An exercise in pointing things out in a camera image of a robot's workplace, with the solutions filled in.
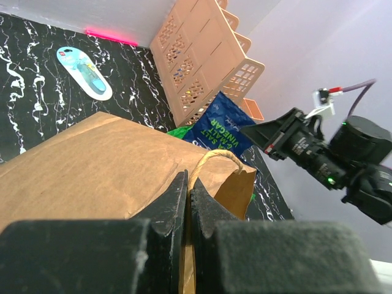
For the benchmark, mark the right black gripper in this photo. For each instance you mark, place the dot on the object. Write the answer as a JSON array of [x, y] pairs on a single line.
[[294, 137]]

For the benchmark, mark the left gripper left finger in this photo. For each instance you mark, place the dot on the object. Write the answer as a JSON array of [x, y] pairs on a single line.
[[143, 254]]

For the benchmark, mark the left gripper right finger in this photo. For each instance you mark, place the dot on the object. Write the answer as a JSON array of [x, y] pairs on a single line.
[[238, 256]]

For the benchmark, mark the blue Burts chips bag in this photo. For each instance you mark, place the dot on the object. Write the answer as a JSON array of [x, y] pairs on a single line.
[[219, 127]]

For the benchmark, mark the green Chuba cassava chips bag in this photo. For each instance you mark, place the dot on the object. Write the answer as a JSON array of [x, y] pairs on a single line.
[[180, 131]]

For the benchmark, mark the brown paper bag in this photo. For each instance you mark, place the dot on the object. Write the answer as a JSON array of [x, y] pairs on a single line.
[[110, 168]]

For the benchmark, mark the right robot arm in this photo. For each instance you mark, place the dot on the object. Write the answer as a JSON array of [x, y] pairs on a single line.
[[351, 160]]

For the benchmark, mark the orange plastic file organizer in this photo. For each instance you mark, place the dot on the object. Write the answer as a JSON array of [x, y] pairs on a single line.
[[198, 53]]

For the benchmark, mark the blue correction tape blister pack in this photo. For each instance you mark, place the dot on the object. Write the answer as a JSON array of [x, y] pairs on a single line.
[[81, 68]]

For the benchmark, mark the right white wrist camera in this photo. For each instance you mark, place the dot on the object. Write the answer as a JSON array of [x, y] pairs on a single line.
[[324, 102]]

